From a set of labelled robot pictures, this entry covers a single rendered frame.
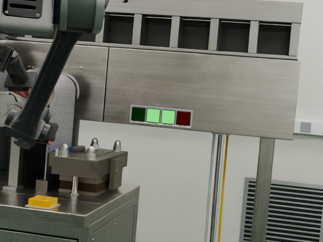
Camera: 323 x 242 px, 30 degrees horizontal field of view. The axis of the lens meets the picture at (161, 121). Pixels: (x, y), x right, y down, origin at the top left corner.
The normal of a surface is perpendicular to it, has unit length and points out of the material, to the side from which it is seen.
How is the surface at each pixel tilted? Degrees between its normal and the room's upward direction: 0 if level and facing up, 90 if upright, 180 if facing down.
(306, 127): 90
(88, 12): 128
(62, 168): 90
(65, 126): 90
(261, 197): 90
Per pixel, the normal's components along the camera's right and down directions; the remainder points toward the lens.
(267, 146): -0.21, 0.04
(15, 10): 0.16, 0.07
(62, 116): 0.97, 0.10
